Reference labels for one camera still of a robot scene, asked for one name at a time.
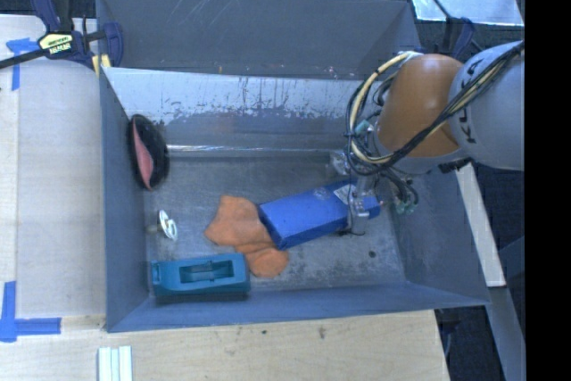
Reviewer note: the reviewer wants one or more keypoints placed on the orange cloth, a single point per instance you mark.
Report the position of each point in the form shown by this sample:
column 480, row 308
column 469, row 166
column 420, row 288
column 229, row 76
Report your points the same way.
column 238, row 223

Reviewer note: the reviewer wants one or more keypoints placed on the pale wood board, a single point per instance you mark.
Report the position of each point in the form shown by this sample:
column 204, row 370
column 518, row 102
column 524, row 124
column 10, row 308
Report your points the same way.
column 60, row 192

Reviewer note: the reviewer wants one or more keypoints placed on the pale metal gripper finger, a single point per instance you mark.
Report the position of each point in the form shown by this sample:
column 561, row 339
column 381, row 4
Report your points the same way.
column 359, row 221

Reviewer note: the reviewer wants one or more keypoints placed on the grey metal bin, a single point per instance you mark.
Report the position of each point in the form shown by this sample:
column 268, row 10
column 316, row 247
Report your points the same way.
column 250, row 35

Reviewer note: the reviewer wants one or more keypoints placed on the blue flat box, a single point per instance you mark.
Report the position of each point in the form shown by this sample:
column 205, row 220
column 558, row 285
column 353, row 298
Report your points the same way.
column 308, row 214

